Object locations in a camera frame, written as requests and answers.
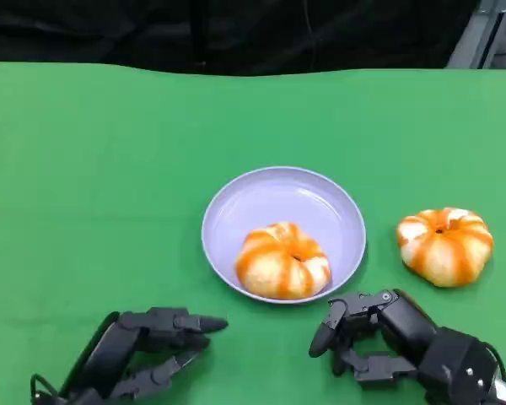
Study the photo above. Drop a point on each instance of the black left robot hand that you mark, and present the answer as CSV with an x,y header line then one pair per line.
x,y
109,350

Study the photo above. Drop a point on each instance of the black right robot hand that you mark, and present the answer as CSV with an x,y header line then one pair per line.
x,y
405,325

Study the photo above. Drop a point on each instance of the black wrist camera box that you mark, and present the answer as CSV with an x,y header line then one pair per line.
x,y
461,363
82,398

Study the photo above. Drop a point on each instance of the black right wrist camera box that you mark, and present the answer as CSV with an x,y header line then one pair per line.
x,y
461,363

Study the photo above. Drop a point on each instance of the black backdrop cloth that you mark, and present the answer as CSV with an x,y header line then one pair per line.
x,y
236,34

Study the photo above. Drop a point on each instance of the green table cloth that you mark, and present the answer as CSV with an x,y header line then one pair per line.
x,y
109,169

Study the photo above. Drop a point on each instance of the grey metal frame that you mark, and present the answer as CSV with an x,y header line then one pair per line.
x,y
476,38

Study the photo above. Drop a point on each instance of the lilac plate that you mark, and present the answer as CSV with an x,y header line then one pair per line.
x,y
286,198

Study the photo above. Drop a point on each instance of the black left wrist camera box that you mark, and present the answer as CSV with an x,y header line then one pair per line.
x,y
82,398

